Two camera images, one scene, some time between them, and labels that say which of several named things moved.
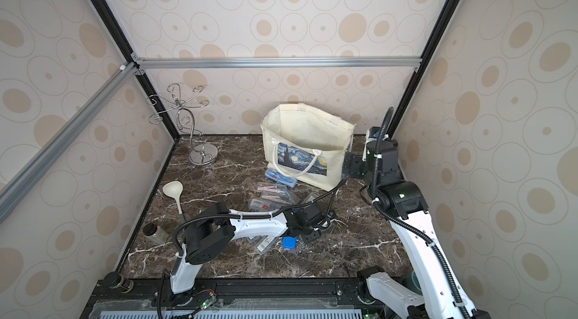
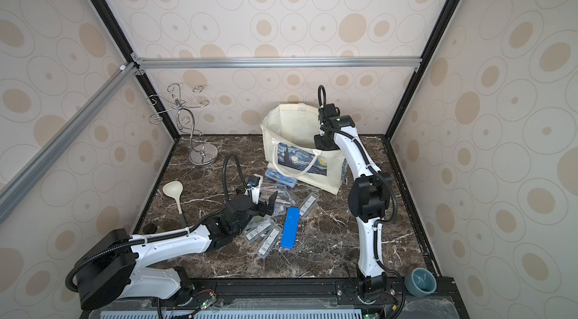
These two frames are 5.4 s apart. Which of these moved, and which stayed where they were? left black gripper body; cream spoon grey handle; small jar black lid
Moved: left black gripper body
Stayed: cream spoon grey handle; small jar black lid
